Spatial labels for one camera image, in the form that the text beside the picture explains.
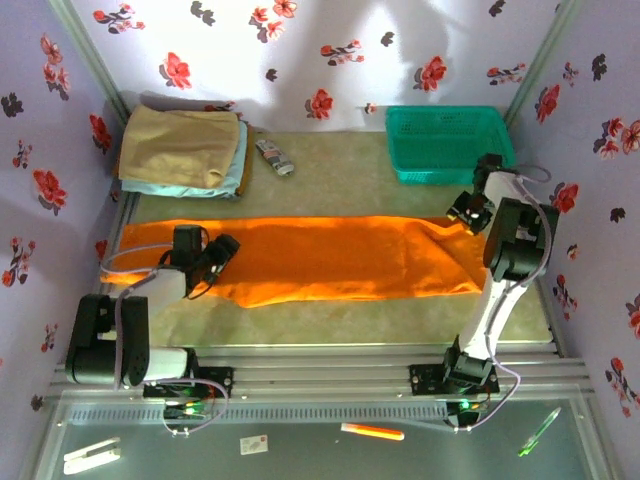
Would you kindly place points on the green plastic basket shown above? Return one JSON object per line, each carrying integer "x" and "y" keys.
{"x": 440, "y": 145}

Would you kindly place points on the aluminium corner post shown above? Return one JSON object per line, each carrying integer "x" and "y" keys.
{"x": 549, "y": 50}
{"x": 84, "y": 50}

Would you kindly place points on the orange trousers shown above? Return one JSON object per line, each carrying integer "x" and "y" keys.
{"x": 320, "y": 255}

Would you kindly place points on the controller board green light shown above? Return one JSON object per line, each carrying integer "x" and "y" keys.
{"x": 187, "y": 411}
{"x": 465, "y": 406}

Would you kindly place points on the brown folded trousers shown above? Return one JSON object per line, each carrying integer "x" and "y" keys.
{"x": 246, "y": 170}

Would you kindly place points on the white plastic clip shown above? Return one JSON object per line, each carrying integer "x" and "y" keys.
{"x": 92, "y": 456}

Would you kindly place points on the tan folded trousers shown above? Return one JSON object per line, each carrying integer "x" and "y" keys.
{"x": 180, "y": 145}

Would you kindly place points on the orange marker pen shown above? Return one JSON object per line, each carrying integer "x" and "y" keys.
{"x": 372, "y": 431}

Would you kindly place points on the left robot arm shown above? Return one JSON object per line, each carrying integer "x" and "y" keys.
{"x": 100, "y": 340}

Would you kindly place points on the green pen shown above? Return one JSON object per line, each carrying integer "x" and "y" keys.
{"x": 540, "y": 432}

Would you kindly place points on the aluminium front frame rails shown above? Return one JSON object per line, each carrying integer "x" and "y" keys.
{"x": 320, "y": 375}

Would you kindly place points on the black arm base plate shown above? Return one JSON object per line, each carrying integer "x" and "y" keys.
{"x": 222, "y": 381}
{"x": 422, "y": 380}

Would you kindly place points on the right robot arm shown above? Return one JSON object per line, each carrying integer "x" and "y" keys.
{"x": 520, "y": 235}

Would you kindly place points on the small white card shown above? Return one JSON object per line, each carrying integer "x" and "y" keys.
{"x": 254, "y": 444}

